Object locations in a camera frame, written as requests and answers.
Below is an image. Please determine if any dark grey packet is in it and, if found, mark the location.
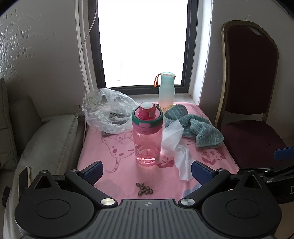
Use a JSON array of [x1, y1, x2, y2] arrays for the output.
[[108, 111, 131, 124]]

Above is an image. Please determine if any dark window frame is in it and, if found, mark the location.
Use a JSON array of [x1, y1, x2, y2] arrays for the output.
[[87, 0, 199, 96]]

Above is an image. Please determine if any beige sofa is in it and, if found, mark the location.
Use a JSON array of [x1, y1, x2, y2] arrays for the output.
[[0, 77, 86, 239]]

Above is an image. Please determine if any white cable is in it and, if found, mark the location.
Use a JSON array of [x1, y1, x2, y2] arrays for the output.
[[78, 0, 98, 92]]

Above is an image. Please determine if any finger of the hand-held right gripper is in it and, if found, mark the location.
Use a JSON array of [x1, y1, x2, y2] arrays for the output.
[[274, 147, 294, 161], [239, 161, 294, 182]]

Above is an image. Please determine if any maroon chair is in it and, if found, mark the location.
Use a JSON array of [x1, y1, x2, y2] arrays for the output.
[[215, 20, 294, 170]]

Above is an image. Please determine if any frosted bottle with orange strap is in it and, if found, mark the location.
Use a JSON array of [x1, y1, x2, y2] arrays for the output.
[[153, 72, 176, 111]]

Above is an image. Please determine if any white paper tissue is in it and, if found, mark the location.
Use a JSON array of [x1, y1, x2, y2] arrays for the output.
[[161, 119, 196, 180]]

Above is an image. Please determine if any pink printed blanket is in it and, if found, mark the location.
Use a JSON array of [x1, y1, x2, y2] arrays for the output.
[[76, 102, 240, 200]]

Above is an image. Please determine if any clear plastic bag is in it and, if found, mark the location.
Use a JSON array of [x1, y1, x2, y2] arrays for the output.
[[81, 88, 140, 135]]

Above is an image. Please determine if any teal striped towel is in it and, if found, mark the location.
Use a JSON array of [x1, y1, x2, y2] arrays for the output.
[[164, 104, 224, 147]]

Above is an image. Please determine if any pile of brown seeds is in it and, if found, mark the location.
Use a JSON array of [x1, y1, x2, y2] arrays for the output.
[[135, 182, 154, 196]]

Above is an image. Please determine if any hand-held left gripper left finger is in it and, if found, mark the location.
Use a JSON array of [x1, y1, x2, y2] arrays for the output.
[[31, 161, 118, 208]]

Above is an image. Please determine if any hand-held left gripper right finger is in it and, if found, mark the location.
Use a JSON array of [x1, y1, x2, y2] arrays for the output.
[[178, 161, 264, 208]]

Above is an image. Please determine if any pink water bottle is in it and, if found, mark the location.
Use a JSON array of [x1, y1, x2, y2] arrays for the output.
[[132, 102, 164, 167]]

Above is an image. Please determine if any white smartphone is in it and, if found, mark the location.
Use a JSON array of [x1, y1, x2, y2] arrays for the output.
[[18, 166, 33, 199]]

